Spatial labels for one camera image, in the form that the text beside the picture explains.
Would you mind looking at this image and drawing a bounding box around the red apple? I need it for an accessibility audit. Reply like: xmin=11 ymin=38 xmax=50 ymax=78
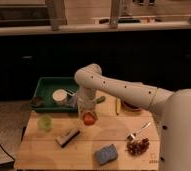
xmin=83 ymin=114 xmax=95 ymax=126

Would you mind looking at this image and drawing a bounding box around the wooden black brush block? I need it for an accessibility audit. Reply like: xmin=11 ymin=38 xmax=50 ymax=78
xmin=56 ymin=128 xmax=80 ymax=148

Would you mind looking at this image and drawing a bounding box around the dark brown bowl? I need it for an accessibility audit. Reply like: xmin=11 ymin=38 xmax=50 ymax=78
xmin=122 ymin=101 xmax=142 ymax=112

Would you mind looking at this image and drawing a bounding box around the green plastic tray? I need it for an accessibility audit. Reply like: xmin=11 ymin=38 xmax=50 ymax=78
xmin=32 ymin=77 xmax=78 ymax=113

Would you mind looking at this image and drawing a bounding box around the yellow banana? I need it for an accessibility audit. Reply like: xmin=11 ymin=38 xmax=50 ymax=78
xmin=116 ymin=98 xmax=121 ymax=115

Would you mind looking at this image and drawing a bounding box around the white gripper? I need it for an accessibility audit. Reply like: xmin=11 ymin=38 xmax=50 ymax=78
xmin=77 ymin=87 xmax=98 ymax=121

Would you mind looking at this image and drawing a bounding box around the black cable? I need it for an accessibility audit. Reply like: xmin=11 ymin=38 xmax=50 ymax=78
xmin=0 ymin=128 xmax=16 ymax=163

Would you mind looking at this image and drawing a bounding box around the green plastic cup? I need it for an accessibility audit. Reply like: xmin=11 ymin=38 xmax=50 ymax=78
xmin=37 ymin=115 xmax=52 ymax=132

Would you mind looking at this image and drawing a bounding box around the green cucumber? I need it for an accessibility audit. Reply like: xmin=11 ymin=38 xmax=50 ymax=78
xmin=96 ymin=96 xmax=106 ymax=104

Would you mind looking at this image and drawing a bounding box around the wooden cutting board table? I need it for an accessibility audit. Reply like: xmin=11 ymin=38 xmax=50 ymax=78
xmin=14 ymin=95 xmax=160 ymax=171

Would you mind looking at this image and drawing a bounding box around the blue sponge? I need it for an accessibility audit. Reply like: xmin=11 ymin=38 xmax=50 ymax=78
xmin=94 ymin=144 xmax=118 ymax=165

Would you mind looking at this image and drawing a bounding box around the silver metal spoon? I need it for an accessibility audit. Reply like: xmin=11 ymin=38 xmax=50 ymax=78
xmin=127 ymin=122 xmax=151 ymax=141

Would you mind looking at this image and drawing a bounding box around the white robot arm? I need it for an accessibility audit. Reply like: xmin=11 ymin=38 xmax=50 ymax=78
xmin=74 ymin=64 xmax=191 ymax=171

